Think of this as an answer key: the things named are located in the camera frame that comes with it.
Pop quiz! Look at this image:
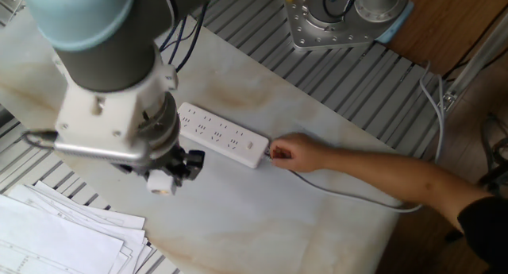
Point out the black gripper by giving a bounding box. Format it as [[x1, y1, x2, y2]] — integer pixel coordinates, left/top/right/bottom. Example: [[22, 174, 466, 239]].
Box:
[[112, 144, 207, 188]]

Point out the white bulb holder adapter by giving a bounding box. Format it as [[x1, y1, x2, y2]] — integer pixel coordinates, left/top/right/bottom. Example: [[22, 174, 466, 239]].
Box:
[[145, 168, 178, 196]]

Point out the white power strip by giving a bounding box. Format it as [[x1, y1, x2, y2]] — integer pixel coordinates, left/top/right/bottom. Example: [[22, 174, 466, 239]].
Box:
[[176, 102, 271, 170]]

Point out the grey power strip cable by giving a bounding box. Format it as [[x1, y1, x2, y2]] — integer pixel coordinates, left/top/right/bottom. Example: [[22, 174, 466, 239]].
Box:
[[264, 59, 448, 214]]

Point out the person right forearm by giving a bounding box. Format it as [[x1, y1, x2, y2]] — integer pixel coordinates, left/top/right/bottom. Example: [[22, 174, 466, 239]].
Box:
[[325, 149, 489, 231]]

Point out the person right hand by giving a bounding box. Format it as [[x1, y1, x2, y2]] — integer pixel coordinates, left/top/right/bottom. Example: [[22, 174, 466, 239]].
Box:
[[268, 132, 334, 174]]

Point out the stack of white paper sheets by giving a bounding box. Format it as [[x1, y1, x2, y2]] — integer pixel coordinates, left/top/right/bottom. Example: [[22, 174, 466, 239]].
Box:
[[0, 180, 158, 274]]

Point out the white marble pattern board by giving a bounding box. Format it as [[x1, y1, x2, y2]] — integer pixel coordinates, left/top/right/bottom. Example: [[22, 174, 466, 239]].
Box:
[[0, 7, 421, 274]]

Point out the black shirt sleeve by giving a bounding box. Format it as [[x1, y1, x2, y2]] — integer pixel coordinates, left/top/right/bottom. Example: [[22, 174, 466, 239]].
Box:
[[456, 196, 508, 274]]

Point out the black chair base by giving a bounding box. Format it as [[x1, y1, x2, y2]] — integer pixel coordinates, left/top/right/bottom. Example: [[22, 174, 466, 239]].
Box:
[[478, 114, 508, 199]]

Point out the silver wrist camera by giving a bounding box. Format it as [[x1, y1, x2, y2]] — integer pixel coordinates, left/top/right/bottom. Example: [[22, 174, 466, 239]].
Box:
[[51, 138, 154, 166]]

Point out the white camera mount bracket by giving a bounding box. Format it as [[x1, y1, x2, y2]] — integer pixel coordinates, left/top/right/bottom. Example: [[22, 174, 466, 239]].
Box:
[[53, 53, 179, 148]]

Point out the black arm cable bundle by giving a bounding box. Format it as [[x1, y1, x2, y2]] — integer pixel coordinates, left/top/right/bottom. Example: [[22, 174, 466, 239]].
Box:
[[158, 2, 210, 75]]

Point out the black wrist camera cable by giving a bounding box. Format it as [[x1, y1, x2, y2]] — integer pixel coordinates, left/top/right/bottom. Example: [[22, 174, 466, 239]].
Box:
[[21, 129, 59, 150]]

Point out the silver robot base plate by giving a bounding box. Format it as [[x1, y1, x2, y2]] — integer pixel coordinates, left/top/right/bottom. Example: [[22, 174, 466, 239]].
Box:
[[283, 0, 398, 52]]

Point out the silver metal bracket plate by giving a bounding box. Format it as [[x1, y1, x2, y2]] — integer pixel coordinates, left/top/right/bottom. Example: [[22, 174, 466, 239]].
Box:
[[0, 0, 31, 27]]

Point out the black blue cable loop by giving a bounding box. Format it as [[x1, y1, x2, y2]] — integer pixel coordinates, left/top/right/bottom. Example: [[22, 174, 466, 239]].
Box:
[[321, 0, 360, 19]]

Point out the aluminium frame beam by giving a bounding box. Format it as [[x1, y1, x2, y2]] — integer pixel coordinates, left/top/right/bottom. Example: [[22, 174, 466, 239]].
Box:
[[441, 11, 508, 113]]

